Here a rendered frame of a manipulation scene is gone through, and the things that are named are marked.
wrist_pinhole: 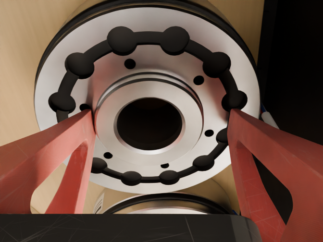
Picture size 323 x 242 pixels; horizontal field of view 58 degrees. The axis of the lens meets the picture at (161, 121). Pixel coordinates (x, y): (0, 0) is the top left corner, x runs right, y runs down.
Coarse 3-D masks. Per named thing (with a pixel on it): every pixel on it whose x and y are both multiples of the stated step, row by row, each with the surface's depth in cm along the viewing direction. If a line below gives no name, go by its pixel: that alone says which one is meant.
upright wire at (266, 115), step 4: (264, 108) 14; (264, 112) 14; (268, 112) 14; (264, 116) 13; (268, 116) 13; (264, 120) 13; (268, 120) 13; (272, 120) 13; (272, 124) 13; (276, 124) 13
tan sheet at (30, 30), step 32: (0, 0) 13; (32, 0) 13; (64, 0) 13; (224, 0) 13; (256, 0) 13; (0, 32) 14; (32, 32) 14; (256, 32) 14; (0, 64) 15; (32, 64) 15; (256, 64) 15; (0, 96) 16; (32, 96) 16; (0, 128) 17; (32, 128) 17; (96, 192) 21
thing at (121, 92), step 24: (144, 72) 12; (120, 96) 12; (144, 96) 12; (168, 96) 12; (192, 96) 12; (96, 120) 12; (192, 120) 13; (120, 144) 13; (144, 144) 14; (168, 144) 14; (192, 144) 13
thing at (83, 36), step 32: (96, 32) 11; (128, 32) 11; (160, 32) 11; (192, 32) 11; (224, 32) 11; (64, 64) 11; (96, 64) 11; (128, 64) 12; (160, 64) 12; (192, 64) 12; (224, 64) 12; (64, 96) 13; (96, 96) 12; (224, 96) 13; (256, 96) 13; (224, 128) 14; (64, 160) 14; (96, 160) 15; (192, 160) 15; (224, 160) 15; (128, 192) 16; (160, 192) 16
